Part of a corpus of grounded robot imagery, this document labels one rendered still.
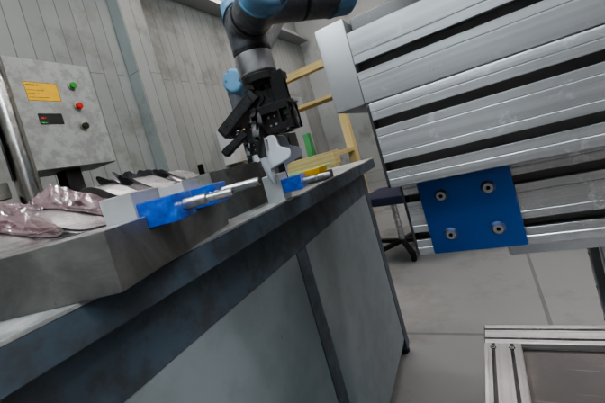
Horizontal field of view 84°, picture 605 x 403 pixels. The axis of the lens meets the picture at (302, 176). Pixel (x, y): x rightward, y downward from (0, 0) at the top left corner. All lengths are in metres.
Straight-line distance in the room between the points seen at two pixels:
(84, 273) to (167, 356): 0.18
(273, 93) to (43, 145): 0.99
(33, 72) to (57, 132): 0.22
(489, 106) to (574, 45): 0.07
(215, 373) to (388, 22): 0.49
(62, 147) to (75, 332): 1.17
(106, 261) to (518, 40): 0.39
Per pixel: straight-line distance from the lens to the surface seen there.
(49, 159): 1.46
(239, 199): 0.65
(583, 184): 0.40
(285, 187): 0.65
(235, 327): 0.58
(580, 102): 0.35
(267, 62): 0.67
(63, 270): 0.36
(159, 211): 0.37
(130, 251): 0.35
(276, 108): 0.64
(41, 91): 1.54
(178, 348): 0.50
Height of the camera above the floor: 0.87
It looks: 3 degrees down
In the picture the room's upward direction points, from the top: 16 degrees counter-clockwise
